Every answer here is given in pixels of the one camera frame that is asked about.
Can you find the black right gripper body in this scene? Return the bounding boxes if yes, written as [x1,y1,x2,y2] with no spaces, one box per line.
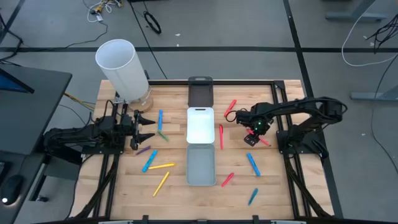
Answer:
[243,114,272,148]

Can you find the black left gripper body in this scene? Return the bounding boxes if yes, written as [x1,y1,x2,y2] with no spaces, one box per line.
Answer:
[107,109,140,151]

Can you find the purple marker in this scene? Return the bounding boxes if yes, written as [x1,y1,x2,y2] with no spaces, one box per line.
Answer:
[135,145,152,156]

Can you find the yellow marker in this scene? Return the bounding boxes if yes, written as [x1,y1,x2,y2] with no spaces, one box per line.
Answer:
[152,170,171,198]
[148,162,176,170]

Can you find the short red marker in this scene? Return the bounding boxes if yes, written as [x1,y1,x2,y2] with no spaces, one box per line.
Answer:
[221,172,235,188]

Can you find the short teal marker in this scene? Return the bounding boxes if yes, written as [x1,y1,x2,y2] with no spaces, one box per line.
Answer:
[248,187,259,207]

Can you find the white plastic bin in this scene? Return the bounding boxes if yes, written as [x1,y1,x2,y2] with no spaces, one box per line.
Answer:
[185,106,216,145]

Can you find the white shade table lamp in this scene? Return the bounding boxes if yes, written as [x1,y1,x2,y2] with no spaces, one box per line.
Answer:
[95,39,155,113]

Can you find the black plastic bin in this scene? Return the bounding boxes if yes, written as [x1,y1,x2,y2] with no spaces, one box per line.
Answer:
[187,76,215,108]

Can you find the grey plastic bin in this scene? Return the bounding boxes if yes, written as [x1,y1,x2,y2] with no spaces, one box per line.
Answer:
[185,142,217,187]

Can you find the black desk crossbar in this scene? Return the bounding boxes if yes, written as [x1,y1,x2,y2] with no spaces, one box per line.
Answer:
[43,146,83,166]

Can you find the grey desk foot plate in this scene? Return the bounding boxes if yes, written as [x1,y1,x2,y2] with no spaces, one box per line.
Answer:
[43,155,82,181]

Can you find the black desk top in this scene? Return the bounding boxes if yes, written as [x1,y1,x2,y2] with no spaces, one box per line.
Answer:
[0,63,73,156]

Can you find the dark grey side desk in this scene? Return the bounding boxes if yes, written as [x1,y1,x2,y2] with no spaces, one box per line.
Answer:
[0,151,47,224]

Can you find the grey desk foot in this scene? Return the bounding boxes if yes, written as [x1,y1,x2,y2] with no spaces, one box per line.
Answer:
[349,83,398,102]
[325,0,388,23]

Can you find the monitor with blue screen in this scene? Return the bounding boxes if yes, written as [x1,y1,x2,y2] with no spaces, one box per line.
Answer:
[0,67,35,94]

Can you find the black computer mouse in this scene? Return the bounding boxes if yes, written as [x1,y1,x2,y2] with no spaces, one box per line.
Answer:
[0,174,25,206]

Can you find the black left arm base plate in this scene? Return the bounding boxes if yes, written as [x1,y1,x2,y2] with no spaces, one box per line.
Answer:
[81,144,126,156]

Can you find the black aluminium table frame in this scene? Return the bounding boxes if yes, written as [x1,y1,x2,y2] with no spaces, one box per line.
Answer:
[70,79,345,224]

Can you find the yellow floor cables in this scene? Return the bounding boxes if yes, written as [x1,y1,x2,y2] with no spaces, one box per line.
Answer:
[63,92,96,111]

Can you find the long black floor cable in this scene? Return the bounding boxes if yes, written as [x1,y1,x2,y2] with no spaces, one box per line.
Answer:
[128,0,169,80]

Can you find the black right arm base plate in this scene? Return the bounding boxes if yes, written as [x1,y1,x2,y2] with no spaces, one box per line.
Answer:
[275,129,325,156]

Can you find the coiled black cable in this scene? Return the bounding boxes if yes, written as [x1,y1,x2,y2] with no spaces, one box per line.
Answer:
[143,11,162,35]

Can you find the thin black floor cable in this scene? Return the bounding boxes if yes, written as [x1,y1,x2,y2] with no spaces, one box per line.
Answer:
[63,21,109,50]

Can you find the curved black floor cable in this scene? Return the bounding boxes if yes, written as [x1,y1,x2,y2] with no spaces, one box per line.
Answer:
[369,54,398,175]

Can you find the white and yellow cable bundle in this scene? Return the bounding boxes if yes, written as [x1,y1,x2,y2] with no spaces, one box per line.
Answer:
[82,0,124,23]

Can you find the white floor cable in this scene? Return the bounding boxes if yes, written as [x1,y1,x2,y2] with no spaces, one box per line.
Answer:
[341,0,398,67]

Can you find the black looped floor cable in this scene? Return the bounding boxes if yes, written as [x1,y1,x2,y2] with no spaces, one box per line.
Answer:
[0,12,24,62]

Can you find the black cable bundle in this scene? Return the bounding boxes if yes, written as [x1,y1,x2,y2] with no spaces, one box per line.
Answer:
[366,14,398,54]

